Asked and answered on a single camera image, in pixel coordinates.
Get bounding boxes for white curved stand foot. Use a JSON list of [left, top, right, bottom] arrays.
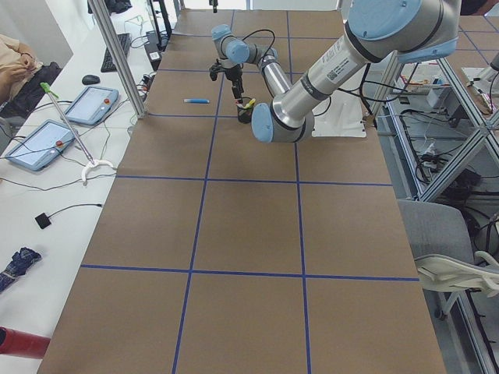
[[81, 159, 115, 185]]

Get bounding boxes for blue pen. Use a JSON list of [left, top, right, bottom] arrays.
[[183, 98, 210, 104]]

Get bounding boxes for teach pendant tablet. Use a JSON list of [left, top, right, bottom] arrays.
[[65, 86, 119, 126], [5, 120, 74, 171]]

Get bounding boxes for grey office chair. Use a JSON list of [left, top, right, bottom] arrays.
[[398, 199, 498, 298]]

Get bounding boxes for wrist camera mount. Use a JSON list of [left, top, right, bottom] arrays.
[[209, 58, 226, 82]]

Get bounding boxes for near teach pendant tablet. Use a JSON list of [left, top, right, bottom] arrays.
[[5, 120, 74, 171]]

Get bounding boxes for small black square pad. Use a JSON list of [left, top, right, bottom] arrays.
[[34, 213, 51, 229]]

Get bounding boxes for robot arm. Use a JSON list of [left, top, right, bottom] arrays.
[[211, 1, 462, 143], [209, 0, 218, 13]]

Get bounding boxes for black mesh pen cup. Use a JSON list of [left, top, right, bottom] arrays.
[[236, 103, 253, 124]]

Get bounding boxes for red cylinder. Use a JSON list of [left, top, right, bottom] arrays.
[[1, 326, 51, 359]]

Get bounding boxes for metal rod with green clip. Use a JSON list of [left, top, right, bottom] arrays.
[[40, 82, 94, 163]]

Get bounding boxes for folded blue umbrella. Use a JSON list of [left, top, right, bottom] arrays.
[[1, 247, 42, 292]]

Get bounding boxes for aluminium frame column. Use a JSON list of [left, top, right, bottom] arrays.
[[88, 0, 146, 118]]

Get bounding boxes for seated person in beige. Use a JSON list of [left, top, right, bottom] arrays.
[[1, 34, 62, 118]]

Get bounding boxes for yellow highlighter pen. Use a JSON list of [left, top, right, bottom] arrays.
[[245, 98, 256, 109]]

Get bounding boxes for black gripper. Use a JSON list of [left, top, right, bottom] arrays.
[[225, 65, 243, 102]]

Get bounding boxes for aluminium frame rack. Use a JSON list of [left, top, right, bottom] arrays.
[[373, 58, 499, 374]]

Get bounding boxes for far teach pendant tablet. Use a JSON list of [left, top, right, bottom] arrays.
[[65, 86, 119, 126]]

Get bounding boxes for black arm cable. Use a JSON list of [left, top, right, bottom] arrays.
[[233, 29, 375, 118]]

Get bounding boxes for black computer mouse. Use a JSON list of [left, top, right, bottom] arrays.
[[81, 74, 101, 86]]

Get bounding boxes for black keyboard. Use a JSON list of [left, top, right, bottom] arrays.
[[100, 33, 133, 73]]

